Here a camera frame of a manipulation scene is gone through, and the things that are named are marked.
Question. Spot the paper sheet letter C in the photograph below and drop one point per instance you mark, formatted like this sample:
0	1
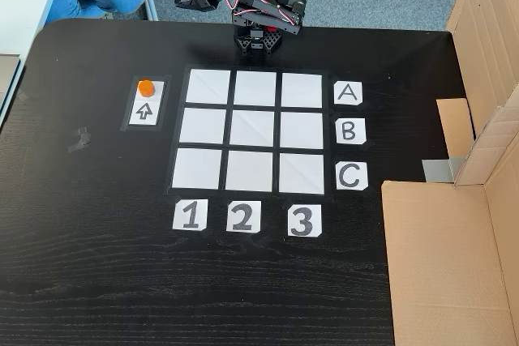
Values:
351	176

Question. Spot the brown cardboard box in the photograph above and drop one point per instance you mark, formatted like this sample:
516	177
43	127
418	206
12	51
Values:
446	261

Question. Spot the white arrow paper sheet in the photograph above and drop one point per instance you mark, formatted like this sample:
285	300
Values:
144	113

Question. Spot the grey tape strip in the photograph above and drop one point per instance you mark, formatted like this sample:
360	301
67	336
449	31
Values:
440	169

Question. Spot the crumpled black tape piece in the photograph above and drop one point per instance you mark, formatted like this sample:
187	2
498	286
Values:
80	140

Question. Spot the paper sheet number 1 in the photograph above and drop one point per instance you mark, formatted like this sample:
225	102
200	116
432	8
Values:
190	214

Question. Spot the paper sheet number 2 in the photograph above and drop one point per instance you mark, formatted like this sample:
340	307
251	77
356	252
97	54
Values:
243	216

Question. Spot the white grid sheet black tape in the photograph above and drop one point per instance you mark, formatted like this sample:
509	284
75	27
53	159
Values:
251	131

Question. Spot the paper sheet number 3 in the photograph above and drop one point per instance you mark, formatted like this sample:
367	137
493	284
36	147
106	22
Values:
304	220

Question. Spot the round orange token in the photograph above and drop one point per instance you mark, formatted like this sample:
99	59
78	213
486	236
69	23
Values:
145	88

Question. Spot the paper sheet letter B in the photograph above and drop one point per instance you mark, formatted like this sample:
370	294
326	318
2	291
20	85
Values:
350	131

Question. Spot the paper sheet letter A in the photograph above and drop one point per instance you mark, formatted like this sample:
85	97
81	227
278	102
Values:
348	94

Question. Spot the small black tape piece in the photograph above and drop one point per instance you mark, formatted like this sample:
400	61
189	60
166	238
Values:
22	96

